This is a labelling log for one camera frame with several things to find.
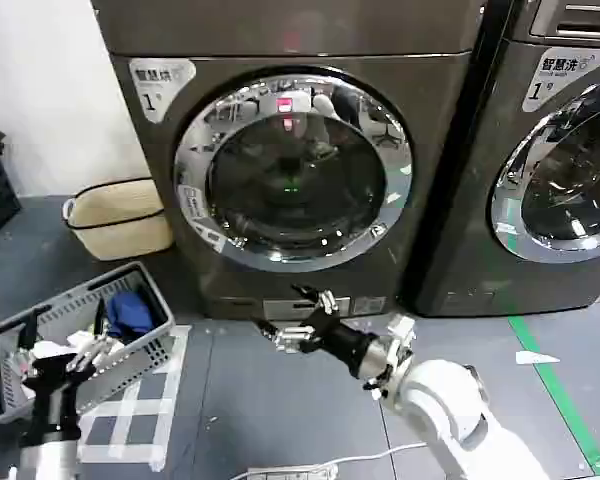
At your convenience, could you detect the grey dryer with drying label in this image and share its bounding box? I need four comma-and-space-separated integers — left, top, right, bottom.
90, 0, 477, 321

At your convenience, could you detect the blue cloth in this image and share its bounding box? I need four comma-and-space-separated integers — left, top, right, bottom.
105, 291, 151, 346

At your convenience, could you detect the white power cable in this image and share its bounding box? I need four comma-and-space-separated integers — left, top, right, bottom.
149, 440, 429, 474

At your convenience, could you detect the white power strip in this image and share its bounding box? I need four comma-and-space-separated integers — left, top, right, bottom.
246, 464, 339, 480

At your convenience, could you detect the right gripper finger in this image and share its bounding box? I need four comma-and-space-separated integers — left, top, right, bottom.
290, 283, 340, 318
250, 317, 318, 356

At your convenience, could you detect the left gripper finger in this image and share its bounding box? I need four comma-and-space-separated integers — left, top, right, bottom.
6, 308, 51, 376
65, 298, 115, 374

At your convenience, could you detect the white floor tape grid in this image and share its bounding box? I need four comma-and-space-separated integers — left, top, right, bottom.
76, 324, 194, 474

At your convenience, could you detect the green floor tape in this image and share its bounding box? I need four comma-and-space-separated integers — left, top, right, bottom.
506, 314, 600, 477

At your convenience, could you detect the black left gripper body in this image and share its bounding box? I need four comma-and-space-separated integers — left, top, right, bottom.
21, 352, 100, 447

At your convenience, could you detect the round chrome-rimmed glass door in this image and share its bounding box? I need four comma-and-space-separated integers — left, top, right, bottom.
489, 74, 600, 264

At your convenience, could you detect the white cloth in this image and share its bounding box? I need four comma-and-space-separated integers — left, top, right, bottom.
9, 329, 127, 382

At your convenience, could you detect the grey dryer with washing label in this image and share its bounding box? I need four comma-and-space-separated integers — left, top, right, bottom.
413, 0, 600, 318

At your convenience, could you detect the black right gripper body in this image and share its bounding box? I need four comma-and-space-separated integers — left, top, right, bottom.
298, 311, 376, 377

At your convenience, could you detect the beige fabric basket black trim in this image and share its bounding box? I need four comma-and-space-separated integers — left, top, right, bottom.
62, 178, 176, 262

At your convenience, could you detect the round glass dryer door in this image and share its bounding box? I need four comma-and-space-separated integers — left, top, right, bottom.
173, 66, 414, 274

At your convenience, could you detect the grey plastic laundry basket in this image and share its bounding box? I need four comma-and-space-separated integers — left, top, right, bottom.
0, 260, 177, 421

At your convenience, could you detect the white paper scrap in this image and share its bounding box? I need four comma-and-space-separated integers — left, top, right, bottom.
514, 349, 562, 366

